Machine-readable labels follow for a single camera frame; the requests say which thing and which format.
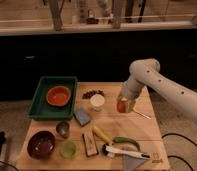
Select wooden table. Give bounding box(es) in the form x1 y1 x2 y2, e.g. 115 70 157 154
17 82 169 171

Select orange bowl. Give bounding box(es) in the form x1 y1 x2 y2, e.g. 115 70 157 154
46 86 71 107

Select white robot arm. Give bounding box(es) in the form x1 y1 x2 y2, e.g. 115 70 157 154
119 58 197 124

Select small metal cup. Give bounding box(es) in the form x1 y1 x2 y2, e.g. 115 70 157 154
56 121 70 138

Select wooden block eraser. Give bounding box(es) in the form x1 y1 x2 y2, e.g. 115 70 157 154
82 131 99 157

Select dark red grapes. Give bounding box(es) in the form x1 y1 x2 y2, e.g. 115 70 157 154
82 90 105 99

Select white dish brush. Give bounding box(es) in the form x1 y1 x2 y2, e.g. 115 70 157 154
102 144 150 160

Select green chili pepper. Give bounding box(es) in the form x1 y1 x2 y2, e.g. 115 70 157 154
113 136 140 151

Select red apple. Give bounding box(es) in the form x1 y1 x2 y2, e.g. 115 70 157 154
117 101 127 113

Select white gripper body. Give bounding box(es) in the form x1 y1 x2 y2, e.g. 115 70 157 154
119 82 143 101

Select grey folded cloth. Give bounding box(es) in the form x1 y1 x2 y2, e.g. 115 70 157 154
123 147 150 171

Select blue sponge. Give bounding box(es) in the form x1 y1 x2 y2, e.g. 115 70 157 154
74 108 91 126

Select black cable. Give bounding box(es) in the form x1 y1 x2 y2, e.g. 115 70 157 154
161 132 197 171

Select green plastic tray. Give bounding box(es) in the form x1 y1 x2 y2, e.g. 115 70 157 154
28 76 77 121

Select green small cup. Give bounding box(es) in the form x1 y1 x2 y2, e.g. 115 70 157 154
60 141 76 159

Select dark purple bowl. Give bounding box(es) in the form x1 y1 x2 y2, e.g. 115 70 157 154
27 131 55 160

